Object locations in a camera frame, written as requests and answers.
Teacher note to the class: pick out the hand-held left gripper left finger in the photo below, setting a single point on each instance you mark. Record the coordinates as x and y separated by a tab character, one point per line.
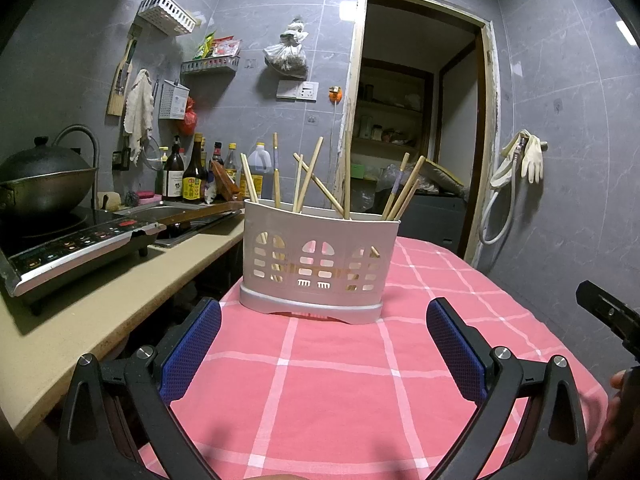
192	345

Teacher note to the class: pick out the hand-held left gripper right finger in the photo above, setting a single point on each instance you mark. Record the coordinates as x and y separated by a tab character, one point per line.
455	345

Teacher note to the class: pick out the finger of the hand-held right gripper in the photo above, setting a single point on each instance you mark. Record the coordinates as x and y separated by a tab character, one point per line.
610	312

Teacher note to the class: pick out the white plastic chopstick holder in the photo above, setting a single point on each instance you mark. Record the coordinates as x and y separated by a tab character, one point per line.
320	260

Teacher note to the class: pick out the bunch of chopsticks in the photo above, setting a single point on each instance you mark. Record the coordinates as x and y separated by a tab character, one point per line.
305	180

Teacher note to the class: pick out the person's right hand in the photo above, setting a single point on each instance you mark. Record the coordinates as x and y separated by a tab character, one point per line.
607	420

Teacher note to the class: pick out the pink checked tablecloth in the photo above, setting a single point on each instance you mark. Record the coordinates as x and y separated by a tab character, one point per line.
340	385

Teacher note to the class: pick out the dark grey cabinet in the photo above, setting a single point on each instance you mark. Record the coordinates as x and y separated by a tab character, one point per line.
440	220

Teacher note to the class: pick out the long wooden cutting board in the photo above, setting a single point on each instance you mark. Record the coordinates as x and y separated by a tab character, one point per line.
200	215

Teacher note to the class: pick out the induction cooker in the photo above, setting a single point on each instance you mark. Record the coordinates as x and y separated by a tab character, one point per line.
75	250

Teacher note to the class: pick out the pink soap dish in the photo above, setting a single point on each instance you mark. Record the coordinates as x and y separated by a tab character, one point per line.
148	195

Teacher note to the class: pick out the soy sauce bottle yellow label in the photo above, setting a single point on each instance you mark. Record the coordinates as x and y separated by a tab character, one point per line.
194	182

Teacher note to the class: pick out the brown wooden utensil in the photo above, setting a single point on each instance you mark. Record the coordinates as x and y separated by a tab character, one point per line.
225	185

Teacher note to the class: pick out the beige sponge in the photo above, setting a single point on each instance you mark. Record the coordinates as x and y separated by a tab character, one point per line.
110	201

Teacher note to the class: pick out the dark bottle white label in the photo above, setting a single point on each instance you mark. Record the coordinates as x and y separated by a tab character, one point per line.
173	180

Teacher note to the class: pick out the yellow edged cushion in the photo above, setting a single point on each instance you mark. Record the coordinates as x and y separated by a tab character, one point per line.
445	175

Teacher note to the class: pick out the cream rubber gloves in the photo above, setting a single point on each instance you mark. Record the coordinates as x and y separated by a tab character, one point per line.
532	160

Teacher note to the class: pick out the crumpled clear plastic bag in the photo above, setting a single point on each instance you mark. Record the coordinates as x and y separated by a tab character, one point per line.
387	180

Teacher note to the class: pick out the clear bottle yellow cap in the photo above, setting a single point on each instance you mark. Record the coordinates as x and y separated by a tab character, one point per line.
231	162

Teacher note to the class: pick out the cooking oil jug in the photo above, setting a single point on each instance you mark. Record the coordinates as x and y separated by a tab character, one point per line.
260	170

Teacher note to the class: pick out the dark bottle red cap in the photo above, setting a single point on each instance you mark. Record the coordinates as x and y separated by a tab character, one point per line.
216	152

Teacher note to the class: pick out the metal strainer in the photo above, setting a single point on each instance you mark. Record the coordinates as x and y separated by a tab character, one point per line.
152	155

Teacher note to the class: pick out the green box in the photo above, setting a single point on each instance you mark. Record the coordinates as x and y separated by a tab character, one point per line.
356	170

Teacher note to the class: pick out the curved metal faucet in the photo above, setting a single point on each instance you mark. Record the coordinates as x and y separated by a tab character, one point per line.
92	150

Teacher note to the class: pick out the black wok with lid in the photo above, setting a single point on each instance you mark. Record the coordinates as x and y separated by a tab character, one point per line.
45	180

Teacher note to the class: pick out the red plastic bag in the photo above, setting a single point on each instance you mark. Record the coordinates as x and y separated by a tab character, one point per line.
190	119

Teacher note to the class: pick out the wooden shelf unit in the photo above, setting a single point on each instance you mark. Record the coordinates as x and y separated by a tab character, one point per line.
395	110

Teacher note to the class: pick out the white dish cloth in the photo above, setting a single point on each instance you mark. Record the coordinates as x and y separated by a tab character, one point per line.
139	105

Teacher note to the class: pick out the wooden knife rack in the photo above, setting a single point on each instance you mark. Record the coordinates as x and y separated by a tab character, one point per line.
120	85

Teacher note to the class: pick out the green snack packet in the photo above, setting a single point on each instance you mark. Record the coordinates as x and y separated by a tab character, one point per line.
204	46

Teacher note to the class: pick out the red white snack packet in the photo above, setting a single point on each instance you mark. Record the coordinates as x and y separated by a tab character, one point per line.
226	47

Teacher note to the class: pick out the hanging clear plastic bag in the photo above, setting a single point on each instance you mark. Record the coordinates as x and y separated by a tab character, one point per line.
286	55

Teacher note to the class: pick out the wooden door frame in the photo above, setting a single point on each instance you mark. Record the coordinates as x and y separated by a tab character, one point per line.
492	135

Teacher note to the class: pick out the grey wall utensil box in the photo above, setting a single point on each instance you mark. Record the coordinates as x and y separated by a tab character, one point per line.
174	101

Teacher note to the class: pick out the white wall switch plate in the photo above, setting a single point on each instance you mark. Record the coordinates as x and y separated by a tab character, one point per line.
287	89

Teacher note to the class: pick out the orange wall hook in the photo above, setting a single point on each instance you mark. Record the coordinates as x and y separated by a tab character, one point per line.
335	94

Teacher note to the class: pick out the white wall socket plate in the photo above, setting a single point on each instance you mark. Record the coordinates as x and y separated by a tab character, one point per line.
308	91

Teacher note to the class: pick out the grey wall basket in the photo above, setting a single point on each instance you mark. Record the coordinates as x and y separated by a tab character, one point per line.
210	66

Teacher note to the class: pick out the white wall basket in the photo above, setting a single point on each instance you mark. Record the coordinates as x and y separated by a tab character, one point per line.
167	12

